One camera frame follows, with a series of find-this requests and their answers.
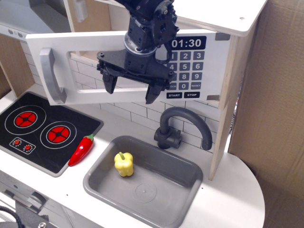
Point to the dark grey toy faucet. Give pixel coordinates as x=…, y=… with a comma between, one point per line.
x=167, y=136

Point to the grey oven knob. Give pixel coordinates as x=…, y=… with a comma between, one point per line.
x=36, y=200

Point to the red toy chili pepper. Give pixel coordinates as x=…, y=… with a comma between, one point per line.
x=82, y=150

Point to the brown cardboard box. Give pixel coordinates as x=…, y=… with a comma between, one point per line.
x=268, y=134

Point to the grey door handle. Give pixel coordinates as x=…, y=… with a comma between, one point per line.
x=47, y=60

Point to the black toy stovetop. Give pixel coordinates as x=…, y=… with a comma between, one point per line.
x=41, y=135

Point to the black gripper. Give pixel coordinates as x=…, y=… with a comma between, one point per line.
x=141, y=68

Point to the white toy microwave cabinet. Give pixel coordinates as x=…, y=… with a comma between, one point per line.
x=235, y=17

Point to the yellow toy bell pepper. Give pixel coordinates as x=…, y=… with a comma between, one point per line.
x=123, y=163

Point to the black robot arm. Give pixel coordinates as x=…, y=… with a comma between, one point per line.
x=152, y=27

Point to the grey range hood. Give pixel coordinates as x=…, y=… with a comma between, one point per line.
x=18, y=18

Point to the grey plastic sink basin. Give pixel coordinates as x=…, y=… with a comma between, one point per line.
x=160, y=191

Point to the white microwave door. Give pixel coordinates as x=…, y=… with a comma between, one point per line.
x=76, y=67

